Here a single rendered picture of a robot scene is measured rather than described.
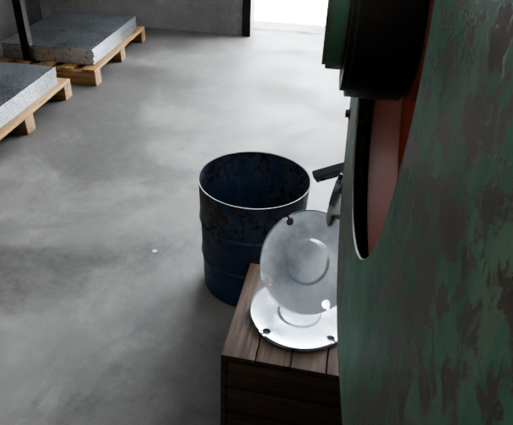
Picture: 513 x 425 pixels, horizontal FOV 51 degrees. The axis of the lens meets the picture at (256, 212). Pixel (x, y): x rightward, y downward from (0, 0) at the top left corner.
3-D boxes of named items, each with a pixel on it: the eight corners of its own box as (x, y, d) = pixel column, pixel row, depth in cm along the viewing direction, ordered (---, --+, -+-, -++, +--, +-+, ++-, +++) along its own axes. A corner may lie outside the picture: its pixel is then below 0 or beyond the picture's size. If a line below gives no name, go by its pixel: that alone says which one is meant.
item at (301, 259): (246, 239, 157) (245, 239, 157) (331, 191, 148) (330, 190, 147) (283, 331, 147) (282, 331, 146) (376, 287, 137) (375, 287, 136)
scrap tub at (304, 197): (210, 241, 243) (209, 146, 216) (302, 251, 240) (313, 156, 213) (189, 305, 208) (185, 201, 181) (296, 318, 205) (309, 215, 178)
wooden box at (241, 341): (246, 336, 196) (250, 262, 177) (350, 354, 191) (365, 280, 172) (219, 432, 163) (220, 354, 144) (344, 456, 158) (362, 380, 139)
